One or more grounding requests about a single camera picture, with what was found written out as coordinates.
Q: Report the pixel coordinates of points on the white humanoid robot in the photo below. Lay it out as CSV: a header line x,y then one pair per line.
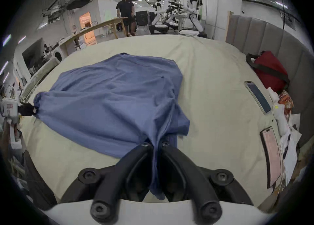
x,y
192,12
158,15

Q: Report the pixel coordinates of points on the white plush toy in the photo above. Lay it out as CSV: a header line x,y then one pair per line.
x,y
281,116

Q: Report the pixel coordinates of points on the long wooden table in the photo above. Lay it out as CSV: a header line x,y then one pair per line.
x,y
98,26

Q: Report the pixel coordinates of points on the stack of white papers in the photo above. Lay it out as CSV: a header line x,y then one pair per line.
x,y
292,145

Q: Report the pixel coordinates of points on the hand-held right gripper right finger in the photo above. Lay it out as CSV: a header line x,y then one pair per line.
x,y
191,182

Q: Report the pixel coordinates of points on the phone with pink case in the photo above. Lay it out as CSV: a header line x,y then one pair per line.
x,y
272,155

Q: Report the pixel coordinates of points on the orange patterned packet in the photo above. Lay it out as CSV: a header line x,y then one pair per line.
x,y
287,102

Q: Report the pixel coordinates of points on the black screen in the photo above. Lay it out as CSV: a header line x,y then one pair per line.
x,y
33,52

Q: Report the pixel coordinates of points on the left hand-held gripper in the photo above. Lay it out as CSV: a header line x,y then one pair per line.
x,y
9,109

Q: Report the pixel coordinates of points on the grey padded headboard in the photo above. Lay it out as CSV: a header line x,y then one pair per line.
x,y
282,44

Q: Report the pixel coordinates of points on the bed with beige sheet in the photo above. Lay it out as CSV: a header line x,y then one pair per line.
x,y
215,71

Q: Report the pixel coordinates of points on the white washing machine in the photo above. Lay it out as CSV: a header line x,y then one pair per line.
x,y
58,55

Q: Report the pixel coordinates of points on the blue shirt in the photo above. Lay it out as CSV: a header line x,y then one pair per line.
x,y
110,96

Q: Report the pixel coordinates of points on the phone with dark screen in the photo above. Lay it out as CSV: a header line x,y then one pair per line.
x,y
258,97

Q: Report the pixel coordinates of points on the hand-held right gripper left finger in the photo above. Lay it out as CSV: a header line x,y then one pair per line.
x,y
110,184

